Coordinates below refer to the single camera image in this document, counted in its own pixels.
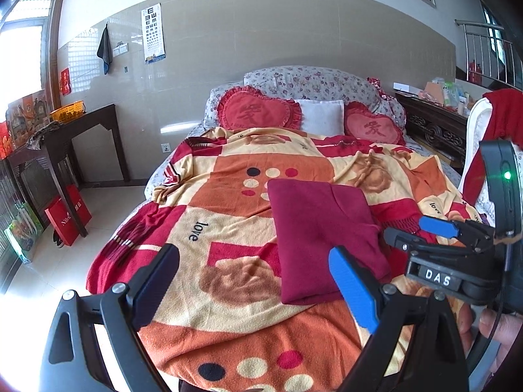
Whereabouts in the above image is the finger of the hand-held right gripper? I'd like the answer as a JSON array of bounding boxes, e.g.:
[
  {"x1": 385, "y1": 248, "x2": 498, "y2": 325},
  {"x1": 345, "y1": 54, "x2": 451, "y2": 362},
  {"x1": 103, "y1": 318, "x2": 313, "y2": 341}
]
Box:
[
  {"x1": 383, "y1": 228, "x2": 464, "y2": 256},
  {"x1": 419, "y1": 216, "x2": 497, "y2": 250}
]

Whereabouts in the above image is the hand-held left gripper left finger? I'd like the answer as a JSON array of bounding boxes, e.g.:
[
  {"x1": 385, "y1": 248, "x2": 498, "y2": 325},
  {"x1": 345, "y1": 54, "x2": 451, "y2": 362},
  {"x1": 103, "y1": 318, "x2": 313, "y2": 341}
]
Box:
[{"x1": 39, "y1": 243, "x2": 180, "y2": 392}]

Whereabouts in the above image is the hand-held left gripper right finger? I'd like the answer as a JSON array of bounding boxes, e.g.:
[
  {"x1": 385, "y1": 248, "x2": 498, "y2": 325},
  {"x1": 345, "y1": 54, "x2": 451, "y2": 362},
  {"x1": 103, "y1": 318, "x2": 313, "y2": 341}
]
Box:
[{"x1": 328, "y1": 246, "x2": 470, "y2": 392}]

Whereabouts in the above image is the maroon fleece sweater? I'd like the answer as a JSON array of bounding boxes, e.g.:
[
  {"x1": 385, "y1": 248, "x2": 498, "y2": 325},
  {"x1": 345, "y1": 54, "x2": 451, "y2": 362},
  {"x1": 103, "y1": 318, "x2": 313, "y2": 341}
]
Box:
[{"x1": 267, "y1": 179, "x2": 393, "y2": 305}]

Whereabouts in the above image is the person's right hand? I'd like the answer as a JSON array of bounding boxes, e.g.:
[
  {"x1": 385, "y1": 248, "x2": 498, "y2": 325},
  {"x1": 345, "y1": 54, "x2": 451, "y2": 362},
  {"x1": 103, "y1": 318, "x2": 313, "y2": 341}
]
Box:
[{"x1": 458, "y1": 300, "x2": 523, "y2": 382}]

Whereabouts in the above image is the white chair with red cloth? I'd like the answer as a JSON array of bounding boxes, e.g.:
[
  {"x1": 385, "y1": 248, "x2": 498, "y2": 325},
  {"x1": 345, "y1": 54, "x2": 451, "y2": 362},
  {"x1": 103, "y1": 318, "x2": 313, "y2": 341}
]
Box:
[{"x1": 464, "y1": 89, "x2": 523, "y2": 207}]

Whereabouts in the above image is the red gift bag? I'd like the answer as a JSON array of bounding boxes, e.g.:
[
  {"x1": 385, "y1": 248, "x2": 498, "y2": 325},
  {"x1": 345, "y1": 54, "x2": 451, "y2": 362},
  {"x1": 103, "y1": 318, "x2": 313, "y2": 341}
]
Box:
[{"x1": 44, "y1": 185, "x2": 93, "y2": 247}]

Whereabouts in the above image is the red heart-shaped ruffled pillow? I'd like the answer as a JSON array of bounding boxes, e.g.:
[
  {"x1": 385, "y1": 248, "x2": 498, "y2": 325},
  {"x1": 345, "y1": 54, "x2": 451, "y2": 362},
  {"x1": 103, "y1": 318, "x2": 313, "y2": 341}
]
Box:
[
  {"x1": 216, "y1": 86, "x2": 304, "y2": 131},
  {"x1": 343, "y1": 102, "x2": 406, "y2": 146}
]

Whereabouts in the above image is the red orange printed blanket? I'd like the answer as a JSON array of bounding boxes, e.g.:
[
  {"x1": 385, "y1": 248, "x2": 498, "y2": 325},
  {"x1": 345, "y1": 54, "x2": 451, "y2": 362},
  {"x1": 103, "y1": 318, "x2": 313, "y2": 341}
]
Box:
[{"x1": 88, "y1": 124, "x2": 491, "y2": 392}]

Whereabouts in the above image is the cardboard box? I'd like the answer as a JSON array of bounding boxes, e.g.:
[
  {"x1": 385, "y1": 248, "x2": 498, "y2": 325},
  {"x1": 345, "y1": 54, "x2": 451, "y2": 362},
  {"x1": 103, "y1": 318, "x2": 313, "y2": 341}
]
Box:
[{"x1": 423, "y1": 82, "x2": 447, "y2": 105}]

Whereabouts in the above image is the white flat box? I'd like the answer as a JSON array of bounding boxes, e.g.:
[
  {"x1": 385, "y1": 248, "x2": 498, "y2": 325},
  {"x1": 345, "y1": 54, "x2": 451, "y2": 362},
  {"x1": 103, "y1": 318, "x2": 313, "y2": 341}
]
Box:
[{"x1": 393, "y1": 82, "x2": 426, "y2": 95}]

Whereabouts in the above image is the green printed bag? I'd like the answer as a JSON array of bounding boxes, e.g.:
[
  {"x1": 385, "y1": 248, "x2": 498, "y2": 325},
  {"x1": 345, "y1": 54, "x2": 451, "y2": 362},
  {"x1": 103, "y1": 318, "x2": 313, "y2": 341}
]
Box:
[{"x1": 4, "y1": 202, "x2": 45, "y2": 262}]

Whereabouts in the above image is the white pillow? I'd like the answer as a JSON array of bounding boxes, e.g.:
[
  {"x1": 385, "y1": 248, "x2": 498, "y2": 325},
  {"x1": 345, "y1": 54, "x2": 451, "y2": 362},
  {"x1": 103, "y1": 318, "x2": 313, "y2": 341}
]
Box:
[{"x1": 295, "y1": 100, "x2": 345, "y2": 135}]

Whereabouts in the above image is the metal stair railing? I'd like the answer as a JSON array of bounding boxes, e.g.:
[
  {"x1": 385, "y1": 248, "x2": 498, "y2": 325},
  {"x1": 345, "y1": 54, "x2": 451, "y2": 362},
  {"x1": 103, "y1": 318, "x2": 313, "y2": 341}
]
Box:
[{"x1": 454, "y1": 18, "x2": 515, "y2": 88}]

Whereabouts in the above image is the dark wooden console table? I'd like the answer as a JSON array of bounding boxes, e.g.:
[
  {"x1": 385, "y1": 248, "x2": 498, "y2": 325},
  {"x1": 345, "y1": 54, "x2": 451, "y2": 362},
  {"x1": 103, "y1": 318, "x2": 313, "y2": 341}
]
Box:
[{"x1": 6, "y1": 104, "x2": 131, "y2": 237}]

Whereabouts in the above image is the floral bolster pillow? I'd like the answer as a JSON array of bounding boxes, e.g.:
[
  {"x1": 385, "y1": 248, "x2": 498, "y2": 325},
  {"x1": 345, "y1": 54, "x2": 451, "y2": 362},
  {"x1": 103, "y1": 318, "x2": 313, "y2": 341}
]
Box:
[{"x1": 244, "y1": 65, "x2": 382, "y2": 106}]

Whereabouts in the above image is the patterned cloth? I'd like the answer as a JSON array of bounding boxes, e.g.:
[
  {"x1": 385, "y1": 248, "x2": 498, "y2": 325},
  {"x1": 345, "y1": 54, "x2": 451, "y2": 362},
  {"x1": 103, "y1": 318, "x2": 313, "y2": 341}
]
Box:
[{"x1": 25, "y1": 120, "x2": 63, "y2": 150}]

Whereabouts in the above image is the yellow plastic basket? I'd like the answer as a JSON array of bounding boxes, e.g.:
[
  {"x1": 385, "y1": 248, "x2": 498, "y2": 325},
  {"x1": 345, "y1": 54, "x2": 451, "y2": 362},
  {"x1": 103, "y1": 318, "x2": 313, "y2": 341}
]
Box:
[{"x1": 49, "y1": 102, "x2": 87, "y2": 122}]

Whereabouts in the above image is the printed gift box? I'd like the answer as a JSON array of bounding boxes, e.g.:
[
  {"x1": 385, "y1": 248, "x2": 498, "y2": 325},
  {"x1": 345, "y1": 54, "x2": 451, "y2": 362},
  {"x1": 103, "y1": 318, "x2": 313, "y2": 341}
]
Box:
[{"x1": 6, "y1": 89, "x2": 52, "y2": 150}]

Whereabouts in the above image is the dark hanging towel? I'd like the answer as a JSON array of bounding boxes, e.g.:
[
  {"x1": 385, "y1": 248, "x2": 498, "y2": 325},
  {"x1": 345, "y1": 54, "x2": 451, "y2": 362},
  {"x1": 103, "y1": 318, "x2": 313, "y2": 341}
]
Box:
[{"x1": 97, "y1": 24, "x2": 113, "y2": 75}]

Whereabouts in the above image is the eye chart poster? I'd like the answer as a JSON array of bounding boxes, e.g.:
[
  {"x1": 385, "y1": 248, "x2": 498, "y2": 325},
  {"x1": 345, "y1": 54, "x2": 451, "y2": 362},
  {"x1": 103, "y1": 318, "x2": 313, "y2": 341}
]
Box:
[{"x1": 141, "y1": 3, "x2": 167, "y2": 64}]

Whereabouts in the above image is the window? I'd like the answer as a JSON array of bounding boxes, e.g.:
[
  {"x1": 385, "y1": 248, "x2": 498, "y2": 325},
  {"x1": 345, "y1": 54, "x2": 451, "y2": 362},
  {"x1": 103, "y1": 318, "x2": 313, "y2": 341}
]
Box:
[{"x1": 0, "y1": 0, "x2": 70, "y2": 105}]

